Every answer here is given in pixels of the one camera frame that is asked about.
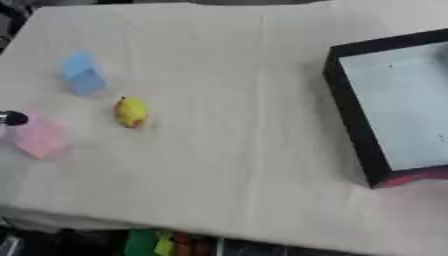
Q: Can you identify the black box with white inside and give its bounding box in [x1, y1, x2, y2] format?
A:
[322, 28, 448, 190]

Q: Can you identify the light blue block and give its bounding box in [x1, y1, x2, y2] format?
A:
[61, 51, 111, 98]

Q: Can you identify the pink block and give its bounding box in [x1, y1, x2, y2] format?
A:
[12, 111, 72, 160]

